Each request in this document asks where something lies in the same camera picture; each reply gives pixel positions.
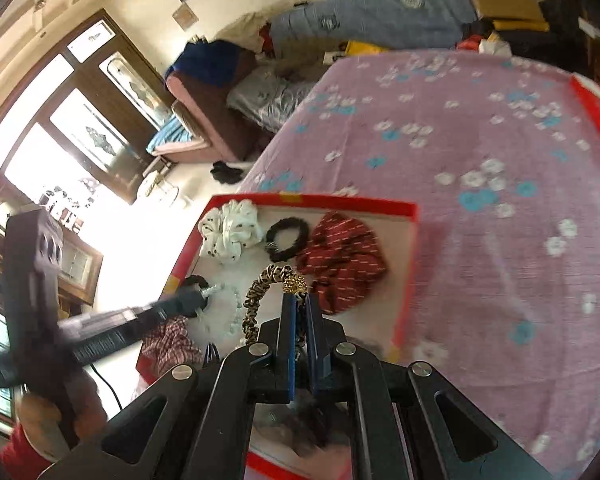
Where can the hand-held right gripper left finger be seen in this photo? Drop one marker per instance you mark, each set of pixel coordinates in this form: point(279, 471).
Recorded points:
point(289, 340)

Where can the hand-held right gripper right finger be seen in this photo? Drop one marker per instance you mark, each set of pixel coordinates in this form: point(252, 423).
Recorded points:
point(316, 345)

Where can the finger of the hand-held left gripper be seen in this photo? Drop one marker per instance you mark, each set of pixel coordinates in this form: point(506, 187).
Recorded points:
point(175, 305)

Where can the red checkered scrunchie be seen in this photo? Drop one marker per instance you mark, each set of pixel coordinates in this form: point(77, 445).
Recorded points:
point(172, 342)

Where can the red polka dot scrunchie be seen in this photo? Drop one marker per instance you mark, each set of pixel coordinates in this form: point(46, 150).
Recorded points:
point(345, 260)

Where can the white dotted scrunchie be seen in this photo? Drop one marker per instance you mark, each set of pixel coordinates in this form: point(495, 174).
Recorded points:
point(230, 232)

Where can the red box tray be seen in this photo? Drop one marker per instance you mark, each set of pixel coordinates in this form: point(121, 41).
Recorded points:
point(330, 202)

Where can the person's left hand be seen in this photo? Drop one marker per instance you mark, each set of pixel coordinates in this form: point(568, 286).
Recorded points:
point(35, 415)

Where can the wooden glass cabinet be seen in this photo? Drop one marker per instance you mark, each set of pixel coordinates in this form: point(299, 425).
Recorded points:
point(130, 185)

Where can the black cloth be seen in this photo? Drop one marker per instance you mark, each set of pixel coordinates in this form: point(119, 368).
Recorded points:
point(226, 172)

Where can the maroon sofa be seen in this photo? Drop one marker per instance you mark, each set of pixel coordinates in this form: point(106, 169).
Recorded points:
point(215, 120)

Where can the grey shiny blanket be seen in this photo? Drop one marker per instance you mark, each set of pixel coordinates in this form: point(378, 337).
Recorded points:
point(265, 95)

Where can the blue cloth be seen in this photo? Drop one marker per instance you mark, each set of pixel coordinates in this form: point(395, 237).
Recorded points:
point(205, 60)

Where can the yellow packet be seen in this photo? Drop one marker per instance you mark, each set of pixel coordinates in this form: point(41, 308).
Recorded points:
point(365, 47)

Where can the blue folded quilt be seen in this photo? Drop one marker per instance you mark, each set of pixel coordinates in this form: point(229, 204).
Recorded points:
point(380, 10)

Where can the red box lid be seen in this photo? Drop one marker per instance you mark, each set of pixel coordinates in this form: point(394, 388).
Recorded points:
point(597, 105)

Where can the yellow flat box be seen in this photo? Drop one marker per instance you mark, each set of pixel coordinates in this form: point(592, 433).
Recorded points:
point(522, 25)

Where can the cardboard box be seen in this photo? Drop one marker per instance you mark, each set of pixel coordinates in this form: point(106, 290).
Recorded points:
point(510, 7)

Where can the black bag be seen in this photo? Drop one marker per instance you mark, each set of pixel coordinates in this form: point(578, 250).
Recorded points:
point(560, 15)

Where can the small wall plaque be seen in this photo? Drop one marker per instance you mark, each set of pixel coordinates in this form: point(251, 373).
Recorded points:
point(185, 16)

